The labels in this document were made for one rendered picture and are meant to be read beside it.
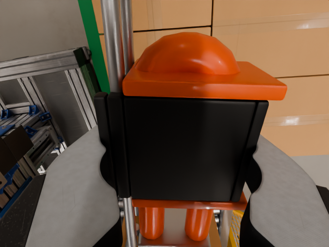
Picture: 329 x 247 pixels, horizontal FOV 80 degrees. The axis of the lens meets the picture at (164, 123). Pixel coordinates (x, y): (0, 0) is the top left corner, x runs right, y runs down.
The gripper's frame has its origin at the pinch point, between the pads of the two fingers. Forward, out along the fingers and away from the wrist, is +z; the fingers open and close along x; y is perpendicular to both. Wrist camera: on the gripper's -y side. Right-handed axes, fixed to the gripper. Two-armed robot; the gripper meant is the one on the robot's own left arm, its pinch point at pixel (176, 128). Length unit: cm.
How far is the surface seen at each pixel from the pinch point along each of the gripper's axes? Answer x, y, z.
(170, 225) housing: 0.2, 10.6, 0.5
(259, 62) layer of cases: 34, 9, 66
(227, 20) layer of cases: 20, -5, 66
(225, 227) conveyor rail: 38, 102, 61
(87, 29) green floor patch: -48, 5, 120
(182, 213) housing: 1.4, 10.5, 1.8
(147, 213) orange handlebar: -1.8, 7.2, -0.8
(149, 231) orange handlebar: -1.6, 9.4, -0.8
